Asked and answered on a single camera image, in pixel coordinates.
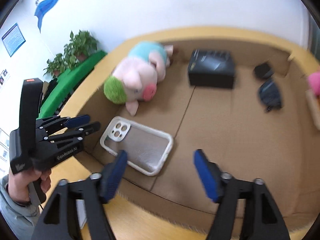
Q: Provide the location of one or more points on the pink strawberry plush toy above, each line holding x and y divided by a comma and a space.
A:
315, 82

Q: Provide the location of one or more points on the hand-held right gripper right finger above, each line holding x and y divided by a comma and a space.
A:
206, 175

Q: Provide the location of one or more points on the white plastic packet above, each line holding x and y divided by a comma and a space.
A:
82, 212

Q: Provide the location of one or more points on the blue wall banner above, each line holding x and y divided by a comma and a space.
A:
46, 5

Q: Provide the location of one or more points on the wall photo sheet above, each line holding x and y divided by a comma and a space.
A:
3, 78

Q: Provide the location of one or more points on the brown cardboard box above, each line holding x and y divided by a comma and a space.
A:
225, 130

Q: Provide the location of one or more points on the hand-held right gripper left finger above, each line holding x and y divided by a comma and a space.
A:
116, 175

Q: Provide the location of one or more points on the small potted plant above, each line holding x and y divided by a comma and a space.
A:
56, 65

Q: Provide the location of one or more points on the person's left hand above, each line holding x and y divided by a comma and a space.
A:
17, 185

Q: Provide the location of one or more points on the person's left forearm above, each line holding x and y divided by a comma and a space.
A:
15, 212

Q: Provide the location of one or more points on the large potted plant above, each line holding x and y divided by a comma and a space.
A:
82, 45

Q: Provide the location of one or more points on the pink pig plush toy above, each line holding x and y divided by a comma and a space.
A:
140, 72

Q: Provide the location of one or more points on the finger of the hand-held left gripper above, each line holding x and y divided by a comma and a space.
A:
75, 121
85, 131

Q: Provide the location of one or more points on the blue framed wall poster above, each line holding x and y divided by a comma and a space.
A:
13, 38

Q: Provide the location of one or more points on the black box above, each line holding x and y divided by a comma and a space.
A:
210, 67

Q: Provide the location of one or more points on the black sunglasses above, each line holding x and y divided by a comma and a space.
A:
271, 93

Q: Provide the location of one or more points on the large cardboard box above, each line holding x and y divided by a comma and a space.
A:
155, 227

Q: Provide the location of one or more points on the white clear phone case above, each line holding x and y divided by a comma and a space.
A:
142, 145

